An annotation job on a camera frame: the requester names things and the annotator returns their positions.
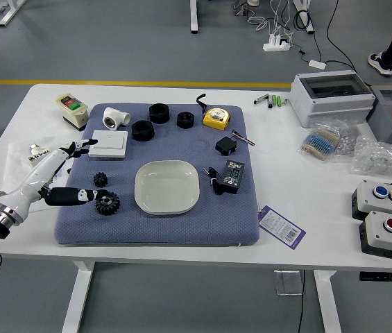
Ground grey foam block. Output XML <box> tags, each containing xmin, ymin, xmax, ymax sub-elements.
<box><xmin>366</xmin><ymin>85</ymin><xmax>392</xmax><ymax>148</ymax></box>

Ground white pipe tee fitting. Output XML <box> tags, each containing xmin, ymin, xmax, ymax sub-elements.
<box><xmin>102</xmin><ymin>106</ymin><xmax>132</xmax><ymax>130</ymax></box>

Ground bag of metal screws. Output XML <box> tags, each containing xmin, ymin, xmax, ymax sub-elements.
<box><xmin>334</xmin><ymin>119</ymin><xmax>364</xmax><ymax>156</ymax></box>

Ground clear plastic sheet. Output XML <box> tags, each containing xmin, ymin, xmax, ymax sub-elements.
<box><xmin>3</xmin><ymin>137</ymin><xmax>76</xmax><ymax>212</ymax></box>

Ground white background desk leg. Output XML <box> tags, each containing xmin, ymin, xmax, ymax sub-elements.
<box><xmin>292</xmin><ymin>0</ymin><xmax>316</xmax><ymax>35</ymax></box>
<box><xmin>0</xmin><ymin>0</ymin><xmax>27</xmax><ymax>27</ymax></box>
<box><xmin>189</xmin><ymin>0</ymin><xmax>199</xmax><ymax>35</ymax></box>

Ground black servo with wires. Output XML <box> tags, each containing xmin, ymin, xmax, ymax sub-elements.
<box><xmin>215</xmin><ymin>130</ymin><xmax>256</xmax><ymax>156</ymax></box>

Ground yellow tape measure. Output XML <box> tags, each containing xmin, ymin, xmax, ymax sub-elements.
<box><xmin>196</xmin><ymin>93</ymin><xmax>232</xmax><ymax>132</ymax></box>

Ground black floor cable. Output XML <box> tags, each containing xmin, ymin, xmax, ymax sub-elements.
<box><xmin>292</xmin><ymin>0</ymin><xmax>372</xmax><ymax>87</ymax></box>

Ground red green button box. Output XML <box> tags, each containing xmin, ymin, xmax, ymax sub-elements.
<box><xmin>359</xmin><ymin>210</ymin><xmax>392</xmax><ymax>264</ymax></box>

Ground black desk control panel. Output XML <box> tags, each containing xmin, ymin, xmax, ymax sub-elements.
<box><xmin>359</xmin><ymin>271</ymin><xmax>392</xmax><ymax>282</ymax></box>

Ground white wall switch plate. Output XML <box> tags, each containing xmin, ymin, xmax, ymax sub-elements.
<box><xmin>88</xmin><ymin>129</ymin><xmax>129</xmax><ymax>159</ymax></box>

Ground white power strip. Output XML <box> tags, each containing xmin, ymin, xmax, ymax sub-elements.
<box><xmin>262</xmin><ymin>33</ymin><xmax>292</xmax><ymax>53</ymax></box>

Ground silver box under table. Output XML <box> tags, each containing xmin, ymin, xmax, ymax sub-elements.
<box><xmin>273</xmin><ymin>269</ymin><xmax>303</xmax><ymax>296</ymax></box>

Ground black cable under table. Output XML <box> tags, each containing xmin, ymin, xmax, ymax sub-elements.
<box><xmin>296</xmin><ymin>270</ymin><xmax>307</xmax><ymax>333</ymax></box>

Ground black digital controller with cable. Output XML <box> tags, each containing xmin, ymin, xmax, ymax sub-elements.
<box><xmin>202</xmin><ymin>159</ymin><xmax>246</xmax><ymax>196</ymax></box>

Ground blue yellow red button box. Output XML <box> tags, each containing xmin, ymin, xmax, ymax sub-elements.
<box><xmin>351</xmin><ymin>179</ymin><xmax>392</xmax><ymax>221</ymax></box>

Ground white floor cables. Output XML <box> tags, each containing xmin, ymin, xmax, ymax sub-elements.
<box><xmin>247</xmin><ymin>0</ymin><xmax>298</xmax><ymax>40</ymax></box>

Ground small black hex nut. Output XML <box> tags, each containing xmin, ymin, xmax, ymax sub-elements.
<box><xmin>176</xmin><ymin>111</ymin><xmax>196</xmax><ymax>130</ymax></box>

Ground small black gear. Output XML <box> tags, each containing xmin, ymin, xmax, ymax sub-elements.
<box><xmin>93</xmin><ymin>172</ymin><xmax>109</xmax><ymax>189</ymax></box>

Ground white square plate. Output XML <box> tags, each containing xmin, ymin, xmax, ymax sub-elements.
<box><xmin>134</xmin><ymin>160</ymin><xmax>201</xmax><ymax>216</ymax></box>

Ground purple barcode tag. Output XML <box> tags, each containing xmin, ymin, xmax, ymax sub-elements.
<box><xmin>257</xmin><ymin>205</ymin><xmax>307</xmax><ymax>250</ymax></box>

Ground large black gear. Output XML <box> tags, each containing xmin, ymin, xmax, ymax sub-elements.
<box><xmin>94</xmin><ymin>190</ymin><xmax>121</xmax><ymax>216</ymax></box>

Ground clear bubble wrap bag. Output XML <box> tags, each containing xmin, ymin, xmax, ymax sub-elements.
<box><xmin>349</xmin><ymin>135</ymin><xmax>392</xmax><ymax>180</ymax></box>

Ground bag of blue resistors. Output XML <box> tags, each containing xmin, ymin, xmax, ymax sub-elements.
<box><xmin>298</xmin><ymin>121</ymin><xmax>344</xmax><ymax>162</ymax></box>

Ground blue-grey cushion mat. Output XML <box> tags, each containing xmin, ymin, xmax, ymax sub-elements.
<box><xmin>53</xmin><ymin>103</ymin><xmax>261</xmax><ymax>246</ymax></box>

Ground grey electrical distribution box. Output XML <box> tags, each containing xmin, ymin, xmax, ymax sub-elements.
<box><xmin>289</xmin><ymin>70</ymin><xmax>376</xmax><ymax>128</ymax></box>

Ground beige red-green switch box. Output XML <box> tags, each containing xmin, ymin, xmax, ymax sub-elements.
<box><xmin>55</xmin><ymin>93</ymin><xmax>90</xmax><ymax>132</ymax></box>

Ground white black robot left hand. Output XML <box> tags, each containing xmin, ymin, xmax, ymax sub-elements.
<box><xmin>0</xmin><ymin>138</ymin><xmax>110</xmax><ymax>225</ymax></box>

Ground white table leg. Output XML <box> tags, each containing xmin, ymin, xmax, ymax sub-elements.
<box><xmin>61</xmin><ymin>260</ymin><xmax>96</xmax><ymax>333</ymax></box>
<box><xmin>312</xmin><ymin>269</ymin><xmax>343</xmax><ymax>333</ymax></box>

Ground large black hex nut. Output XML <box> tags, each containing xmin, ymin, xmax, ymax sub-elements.
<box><xmin>131</xmin><ymin>119</ymin><xmax>155</xmax><ymax>142</ymax></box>
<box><xmin>148</xmin><ymin>103</ymin><xmax>171</xmax><ymax>123</ymax></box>

